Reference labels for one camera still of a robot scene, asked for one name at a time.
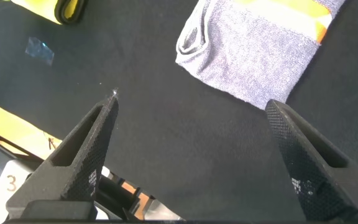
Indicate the shiny silver foil piece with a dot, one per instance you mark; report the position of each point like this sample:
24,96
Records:
39,49

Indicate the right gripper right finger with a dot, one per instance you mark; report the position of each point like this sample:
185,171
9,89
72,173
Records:
315,174

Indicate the yellow microfibre towel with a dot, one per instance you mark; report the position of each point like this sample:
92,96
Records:
45,7

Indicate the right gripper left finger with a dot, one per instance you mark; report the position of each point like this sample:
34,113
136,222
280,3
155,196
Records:
82,168

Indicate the robot chassis with orange parts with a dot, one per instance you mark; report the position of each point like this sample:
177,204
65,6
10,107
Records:
129,196

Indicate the grey towel with orange marks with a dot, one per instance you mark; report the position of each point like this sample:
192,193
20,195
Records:
253,53

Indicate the white plate with numeral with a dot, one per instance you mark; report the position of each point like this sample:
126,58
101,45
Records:
8,186

